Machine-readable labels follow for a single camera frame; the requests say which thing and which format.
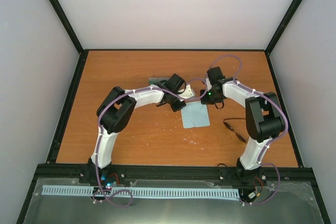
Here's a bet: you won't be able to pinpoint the light blue cleaning cloth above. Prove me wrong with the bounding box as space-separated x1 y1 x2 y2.
181 101 210 129

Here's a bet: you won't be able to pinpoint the grey glasses case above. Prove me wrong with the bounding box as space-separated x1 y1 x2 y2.
148 77 169 85

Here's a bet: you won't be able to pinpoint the black sunglasses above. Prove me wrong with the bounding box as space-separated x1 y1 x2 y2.
223 118 247 143

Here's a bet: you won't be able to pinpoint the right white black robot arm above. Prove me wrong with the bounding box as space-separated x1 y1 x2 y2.
201 67 288 184

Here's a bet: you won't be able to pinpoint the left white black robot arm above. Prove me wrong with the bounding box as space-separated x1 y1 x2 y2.
90 74 189 184

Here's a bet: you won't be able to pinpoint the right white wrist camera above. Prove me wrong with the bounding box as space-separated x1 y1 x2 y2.
204 78 212 90

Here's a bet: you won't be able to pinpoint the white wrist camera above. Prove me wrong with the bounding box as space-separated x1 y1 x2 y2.
178 84 195 101
204 78 212 90

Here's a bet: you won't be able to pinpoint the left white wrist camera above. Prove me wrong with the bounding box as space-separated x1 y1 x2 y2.
178 84 195 101

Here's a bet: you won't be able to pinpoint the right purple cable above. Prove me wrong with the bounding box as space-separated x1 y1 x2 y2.
208 55 289 207

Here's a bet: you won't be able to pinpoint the right black frame post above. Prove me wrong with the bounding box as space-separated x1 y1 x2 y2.
265 0 320 54

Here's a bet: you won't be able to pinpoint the black frame post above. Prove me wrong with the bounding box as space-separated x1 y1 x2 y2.
33 0 85 55
265 0 320 54

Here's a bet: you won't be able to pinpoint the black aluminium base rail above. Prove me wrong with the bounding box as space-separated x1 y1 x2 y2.
33 164 317 186

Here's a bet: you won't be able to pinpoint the light blue cable duct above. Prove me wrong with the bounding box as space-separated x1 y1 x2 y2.
41 185 239 200

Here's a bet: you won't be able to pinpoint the left black frame post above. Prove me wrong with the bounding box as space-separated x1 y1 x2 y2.
33 0 85 55

